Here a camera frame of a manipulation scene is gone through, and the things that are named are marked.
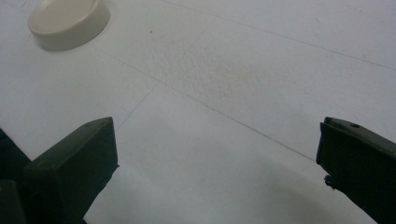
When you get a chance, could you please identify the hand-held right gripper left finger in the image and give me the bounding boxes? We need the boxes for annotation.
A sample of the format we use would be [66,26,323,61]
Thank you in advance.
[21,116,120,224]

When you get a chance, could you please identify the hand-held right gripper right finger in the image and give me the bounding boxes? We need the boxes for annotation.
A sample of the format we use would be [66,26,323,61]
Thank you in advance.
[315,116,396,224]

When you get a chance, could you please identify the cream round jar lid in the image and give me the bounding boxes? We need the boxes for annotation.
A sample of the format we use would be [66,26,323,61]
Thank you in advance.
[27,0,111,52]

